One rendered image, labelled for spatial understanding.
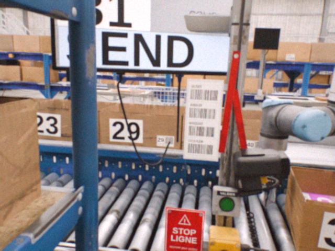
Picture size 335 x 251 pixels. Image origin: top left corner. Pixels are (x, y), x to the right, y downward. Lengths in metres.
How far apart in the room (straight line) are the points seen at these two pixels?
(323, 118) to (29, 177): 0.76
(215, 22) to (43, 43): 6.09
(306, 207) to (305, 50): 5.23
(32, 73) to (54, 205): 6.36
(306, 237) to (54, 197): 0.78
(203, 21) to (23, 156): 0.60
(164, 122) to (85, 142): 1.03
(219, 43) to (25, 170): 0.62
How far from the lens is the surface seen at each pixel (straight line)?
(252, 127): 1.34
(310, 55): 6.09
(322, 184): 1.23
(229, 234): 0.78
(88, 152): 0.33
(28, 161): 0.31
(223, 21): 0.80
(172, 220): 0.80
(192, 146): 0.72
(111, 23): 0.77
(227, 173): 0.76
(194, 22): 0.80
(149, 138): 1.37
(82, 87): 0.31
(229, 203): 0.74
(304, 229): 0.97
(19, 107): 0.29
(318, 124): 0.89
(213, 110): 0.70
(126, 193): 1.24
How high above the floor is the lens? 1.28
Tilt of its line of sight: 12 degrees down
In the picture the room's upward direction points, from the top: 2 degrees clockwise
